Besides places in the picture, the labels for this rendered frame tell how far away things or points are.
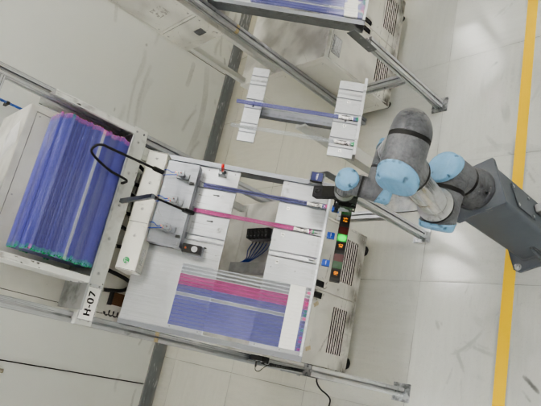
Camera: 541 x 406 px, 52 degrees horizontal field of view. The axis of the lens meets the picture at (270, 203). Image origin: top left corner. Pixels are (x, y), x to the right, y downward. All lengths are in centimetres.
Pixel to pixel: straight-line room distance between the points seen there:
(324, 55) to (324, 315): 126
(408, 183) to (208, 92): 311
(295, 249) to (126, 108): 215
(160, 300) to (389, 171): 110
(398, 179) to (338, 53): 154
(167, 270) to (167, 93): 219
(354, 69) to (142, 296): 159
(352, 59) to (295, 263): 127
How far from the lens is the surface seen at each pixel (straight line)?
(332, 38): 292
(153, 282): 222
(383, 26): 331
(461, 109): 299
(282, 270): 215
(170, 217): 220
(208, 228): 222
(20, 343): 364
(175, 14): 285
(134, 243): 219
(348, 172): 186
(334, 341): 272
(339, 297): 273
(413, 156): 148
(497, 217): 213
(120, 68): 404
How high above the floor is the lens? 225
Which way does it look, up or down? 39 degrees down
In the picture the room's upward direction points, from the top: 64 degrees counter-clockwise
